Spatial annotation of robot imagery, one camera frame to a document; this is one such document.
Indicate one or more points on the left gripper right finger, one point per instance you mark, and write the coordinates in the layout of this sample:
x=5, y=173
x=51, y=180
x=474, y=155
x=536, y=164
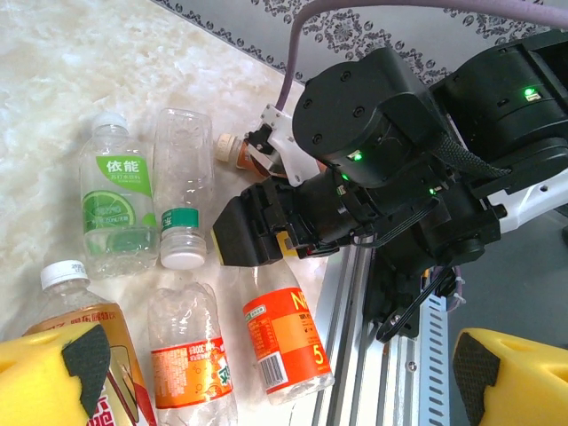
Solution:
x=528, y=381

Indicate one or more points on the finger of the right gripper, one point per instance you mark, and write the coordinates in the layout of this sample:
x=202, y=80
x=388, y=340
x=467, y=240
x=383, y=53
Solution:
x=244, y=231

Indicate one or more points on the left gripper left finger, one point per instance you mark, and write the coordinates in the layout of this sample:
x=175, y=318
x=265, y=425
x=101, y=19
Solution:
x=31, y=377

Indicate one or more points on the clear bottle green neck band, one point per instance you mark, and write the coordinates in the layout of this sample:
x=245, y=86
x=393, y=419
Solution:
x=182, y=177

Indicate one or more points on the brown label drink bottle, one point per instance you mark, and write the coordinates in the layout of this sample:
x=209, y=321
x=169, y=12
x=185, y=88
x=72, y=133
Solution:
x=227, y=147

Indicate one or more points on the brown tea bottle gold label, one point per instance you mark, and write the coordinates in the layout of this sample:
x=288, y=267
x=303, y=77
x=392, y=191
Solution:
x=80, y=306

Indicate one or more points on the orange label bottle tan cap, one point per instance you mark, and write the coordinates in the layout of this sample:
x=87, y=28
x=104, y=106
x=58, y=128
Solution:
x=284, y=337

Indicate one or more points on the lime green label bottle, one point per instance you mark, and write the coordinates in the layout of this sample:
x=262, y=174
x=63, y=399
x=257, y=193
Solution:
x=115, y=186

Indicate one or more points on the orange soda label clear bottle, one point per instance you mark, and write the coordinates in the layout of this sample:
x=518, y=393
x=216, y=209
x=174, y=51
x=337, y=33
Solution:
x=191, y=368

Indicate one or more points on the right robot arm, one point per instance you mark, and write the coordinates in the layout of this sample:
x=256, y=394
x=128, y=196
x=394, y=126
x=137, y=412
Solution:
x=532, y=204

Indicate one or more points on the aluminium front rail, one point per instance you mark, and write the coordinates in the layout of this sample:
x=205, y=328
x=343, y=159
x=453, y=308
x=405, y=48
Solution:
x=355, y=377

